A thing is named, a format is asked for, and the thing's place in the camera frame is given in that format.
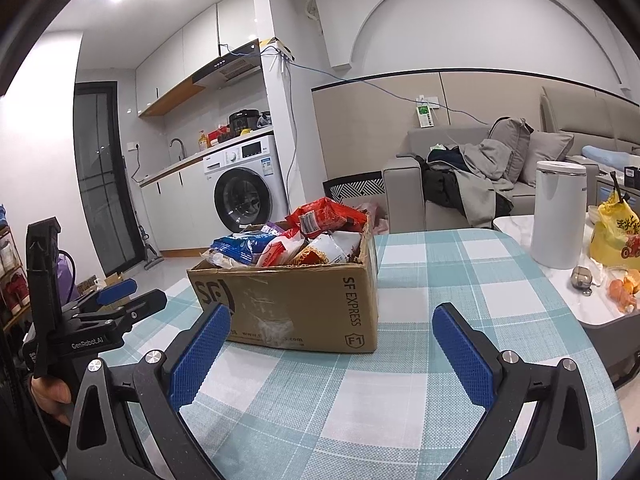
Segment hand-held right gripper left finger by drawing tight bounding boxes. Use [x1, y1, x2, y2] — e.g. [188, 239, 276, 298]
[65, 302, 233, 480]

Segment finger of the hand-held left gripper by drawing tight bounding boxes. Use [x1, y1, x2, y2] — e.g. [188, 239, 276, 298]
[75, 288, 168, 333]
[62, 277, 138, 318]

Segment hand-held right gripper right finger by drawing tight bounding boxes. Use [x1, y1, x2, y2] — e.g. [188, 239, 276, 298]
[431, 302, 601, 480]

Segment cream cake packet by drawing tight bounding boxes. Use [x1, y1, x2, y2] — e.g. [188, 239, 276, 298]
[200, 250, 251, 269]

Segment brown cardboard box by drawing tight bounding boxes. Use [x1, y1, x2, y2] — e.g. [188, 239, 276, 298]
[186, 210, 380, 354]

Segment blue cookie packet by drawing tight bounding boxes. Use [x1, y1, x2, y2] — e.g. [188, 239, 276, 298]
[209, 232, 278, 266]

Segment white red-edged snack packet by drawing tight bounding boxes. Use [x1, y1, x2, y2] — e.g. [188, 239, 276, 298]
[257, 228, 307, 267]

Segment white noodle snack packet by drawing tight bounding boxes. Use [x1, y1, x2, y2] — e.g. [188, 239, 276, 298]
[292, 231, 363, 266]

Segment red barcode snack packet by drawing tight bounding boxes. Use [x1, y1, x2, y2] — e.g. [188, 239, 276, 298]
[285, 196, 370, 240]

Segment person's left forearm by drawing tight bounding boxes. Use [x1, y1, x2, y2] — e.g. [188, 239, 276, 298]
[0, 330, 66, 480]

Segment person's left hand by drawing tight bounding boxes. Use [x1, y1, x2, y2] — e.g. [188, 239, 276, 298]
[30, 375, 76, 427]

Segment small open cardboard box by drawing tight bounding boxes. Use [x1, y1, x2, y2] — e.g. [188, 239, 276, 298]
[75, 272, 126, 301]

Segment purple bag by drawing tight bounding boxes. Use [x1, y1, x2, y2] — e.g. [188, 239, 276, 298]
[57, 252, 81, 306]

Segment storage shelf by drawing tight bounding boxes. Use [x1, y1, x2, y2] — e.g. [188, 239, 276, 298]
[0, 205, 36, 331]

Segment floor mop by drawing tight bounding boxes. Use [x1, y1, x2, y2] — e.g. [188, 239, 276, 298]
[137, 225, 163, 266]

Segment blue white checked tablecloth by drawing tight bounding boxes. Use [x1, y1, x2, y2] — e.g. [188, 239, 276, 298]
[97, 229, 631, 480]

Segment white lower cabinet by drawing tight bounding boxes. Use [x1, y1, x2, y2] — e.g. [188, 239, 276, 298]
[140, 162, 211, 258]

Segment white cabinet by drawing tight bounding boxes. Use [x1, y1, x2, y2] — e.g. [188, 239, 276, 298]
[135, 0, 253, 118]
[140, 162, 211, 258]

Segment dark glass door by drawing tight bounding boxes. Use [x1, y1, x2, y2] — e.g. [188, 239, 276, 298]
[74, 81, 151, 273]

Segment small metal key case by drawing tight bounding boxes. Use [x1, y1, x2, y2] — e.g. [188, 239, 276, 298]
[571, 266, 598, 295]

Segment pink bag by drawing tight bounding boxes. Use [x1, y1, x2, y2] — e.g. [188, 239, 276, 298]
[357, 201, 391, 235]

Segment white bin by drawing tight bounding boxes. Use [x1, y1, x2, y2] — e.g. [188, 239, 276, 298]
[530, 160, 587, 270]

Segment orange peel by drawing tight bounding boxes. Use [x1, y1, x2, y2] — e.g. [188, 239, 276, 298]
[607, 269, 640, 313]

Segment black clothing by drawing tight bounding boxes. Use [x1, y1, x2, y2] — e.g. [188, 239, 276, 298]
[420, 147, 473, 211]

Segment grey jacket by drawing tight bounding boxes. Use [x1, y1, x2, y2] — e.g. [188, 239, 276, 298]
[457, 139, 516, 228]

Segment grey sofa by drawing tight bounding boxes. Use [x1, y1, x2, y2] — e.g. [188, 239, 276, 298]
[382, 85, 640, 233]

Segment white washing machine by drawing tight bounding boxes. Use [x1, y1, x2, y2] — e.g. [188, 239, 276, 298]
[202, 134, 291, 238]

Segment yellow plastic bag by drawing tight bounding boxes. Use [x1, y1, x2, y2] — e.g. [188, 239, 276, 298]
[590, 199, 640, 273]

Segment black pressure cooker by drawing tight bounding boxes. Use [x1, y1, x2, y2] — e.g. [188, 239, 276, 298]
[229, 109, 260, 136]

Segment dark grey pillow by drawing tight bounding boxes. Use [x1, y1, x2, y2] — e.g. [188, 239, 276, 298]
[489, 117, 535, 183]

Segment light grey pillow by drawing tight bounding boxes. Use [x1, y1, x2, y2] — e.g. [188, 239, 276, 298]
[520, 131, 576, 186]

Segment white upper cabinet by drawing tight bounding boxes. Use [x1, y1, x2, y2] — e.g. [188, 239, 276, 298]
[135, 0, 253, 118]

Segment light blue pillow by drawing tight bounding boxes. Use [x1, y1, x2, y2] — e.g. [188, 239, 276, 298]
[581, 145, 640, 171]

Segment range hood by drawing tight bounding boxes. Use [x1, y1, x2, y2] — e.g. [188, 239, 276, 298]
[192, 39, 263, 90]

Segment white power strip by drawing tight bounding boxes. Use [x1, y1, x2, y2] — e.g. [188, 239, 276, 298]
[260, 37, 297, 61]

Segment white green wall device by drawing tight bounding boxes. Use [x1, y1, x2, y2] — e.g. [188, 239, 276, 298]
[415, 95, 441, 128]

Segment long black cable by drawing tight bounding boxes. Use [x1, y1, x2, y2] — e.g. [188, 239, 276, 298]
[262, 42, 493, 126]

